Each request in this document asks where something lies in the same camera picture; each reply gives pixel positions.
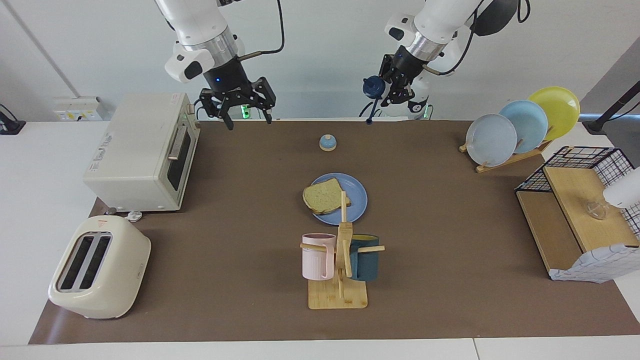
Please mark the blue round plate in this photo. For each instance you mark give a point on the blue round plate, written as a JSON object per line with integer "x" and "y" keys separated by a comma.
{"x": 357, "y": 195}

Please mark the small clear glass piece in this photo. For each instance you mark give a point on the small clear glass piece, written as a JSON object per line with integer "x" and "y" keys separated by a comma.
{"x": 596, "y": 210}

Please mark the seasoning bottle with blue cap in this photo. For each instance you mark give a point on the seasoning bottle with blue cap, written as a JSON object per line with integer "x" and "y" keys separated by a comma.
{"x": 374, "y": 87}

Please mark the pink ribbed mug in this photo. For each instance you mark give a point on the pink ribbed mug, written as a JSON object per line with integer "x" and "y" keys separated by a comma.
{"x": 315, "y": 260}

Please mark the wooden mug tree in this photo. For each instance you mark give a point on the wooden mug tree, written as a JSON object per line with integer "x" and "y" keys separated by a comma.
{"x": 337, "y": 297}

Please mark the small blue call bell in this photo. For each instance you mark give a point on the small blue call bell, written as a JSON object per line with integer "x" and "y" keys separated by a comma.
{"x": 328, "y": 144}

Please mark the wooden plate rack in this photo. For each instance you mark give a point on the wooden plate rack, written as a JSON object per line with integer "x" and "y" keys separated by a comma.
{"x": 505, "y": 164}

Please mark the brown table mat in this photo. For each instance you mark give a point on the brown table mat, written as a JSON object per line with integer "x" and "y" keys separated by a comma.
{"x": 225, "y": 225}

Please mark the white wall socket strip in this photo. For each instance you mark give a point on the white wall socket strip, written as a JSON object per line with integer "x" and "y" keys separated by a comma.
{"x": 75, "y": 110}

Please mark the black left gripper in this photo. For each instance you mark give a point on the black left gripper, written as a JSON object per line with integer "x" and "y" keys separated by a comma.
{"x": 407, "y": 65}

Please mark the white cylinder housing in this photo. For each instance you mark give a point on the white cylinder housing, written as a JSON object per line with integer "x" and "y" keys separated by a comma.
{"x": 625, "y": 192}

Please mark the cream two-slot toaster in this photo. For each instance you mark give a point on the cream two-slot toaster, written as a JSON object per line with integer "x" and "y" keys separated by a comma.
{"x": 117, "y": 270}

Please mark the pale grey plate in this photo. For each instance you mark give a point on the pale grey plate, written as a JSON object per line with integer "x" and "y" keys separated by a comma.
{"x": 491, "y": 140}

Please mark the dark teal mug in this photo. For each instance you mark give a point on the dark teal mug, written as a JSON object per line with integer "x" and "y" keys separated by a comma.
{"x": 365, "y": 262}

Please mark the light blue plate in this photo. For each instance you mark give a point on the light blue plate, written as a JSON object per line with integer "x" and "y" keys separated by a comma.
{"x": 527, "y": 125}

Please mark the black desk clamp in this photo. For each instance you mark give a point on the black desk clamp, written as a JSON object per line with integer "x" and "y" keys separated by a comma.
{"x": 10, "y": 127}

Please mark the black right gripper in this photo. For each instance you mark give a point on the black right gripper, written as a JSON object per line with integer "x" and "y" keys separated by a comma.
{"x": 227, "y": 80}

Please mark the white power plug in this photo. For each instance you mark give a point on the white power plug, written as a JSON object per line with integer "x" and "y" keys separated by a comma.
{"x": 134, "y": 216}

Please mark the yellow plate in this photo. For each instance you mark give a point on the yellow plate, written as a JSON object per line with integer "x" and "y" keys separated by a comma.
{"x": 557, "y": 110}

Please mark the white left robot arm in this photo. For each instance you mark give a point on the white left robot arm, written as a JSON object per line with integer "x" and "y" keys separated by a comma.
{"x": 440, "y": 20}

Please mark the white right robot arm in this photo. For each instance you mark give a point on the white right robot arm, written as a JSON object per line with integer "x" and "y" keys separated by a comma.
{"x": 195, "y": 20}

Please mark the black stand pole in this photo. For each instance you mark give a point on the black stand pole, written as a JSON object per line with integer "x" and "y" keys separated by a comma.
{"x": 612, "y": 107}

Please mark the white toaster oven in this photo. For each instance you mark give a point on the white toaster oven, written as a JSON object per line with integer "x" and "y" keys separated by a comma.
{"x": 135, "y": 150}

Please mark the toasted bread slice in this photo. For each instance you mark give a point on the toasted bread slice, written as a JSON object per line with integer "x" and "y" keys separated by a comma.
{"x": 325, "y": 197}

